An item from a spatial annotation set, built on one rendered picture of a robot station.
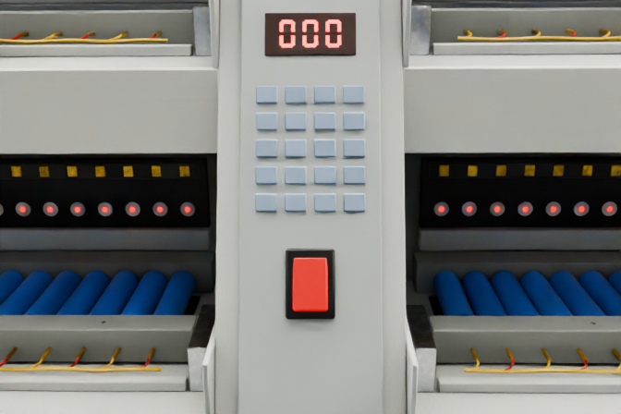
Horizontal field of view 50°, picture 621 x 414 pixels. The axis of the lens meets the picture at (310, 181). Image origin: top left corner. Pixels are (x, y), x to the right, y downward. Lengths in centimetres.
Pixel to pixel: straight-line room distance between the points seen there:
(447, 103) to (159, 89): 15
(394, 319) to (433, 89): 12
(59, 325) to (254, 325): 14
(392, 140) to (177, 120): 11
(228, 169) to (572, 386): 22
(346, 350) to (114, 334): 15
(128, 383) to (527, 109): 26
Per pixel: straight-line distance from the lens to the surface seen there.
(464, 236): 51
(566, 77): 37
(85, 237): 53
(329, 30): 34
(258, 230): 33
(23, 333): 43
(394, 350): 34
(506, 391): 40
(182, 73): 35
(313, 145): 33
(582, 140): 38
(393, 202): 33
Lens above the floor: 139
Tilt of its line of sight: 5 degrees up
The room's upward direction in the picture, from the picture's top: straight up
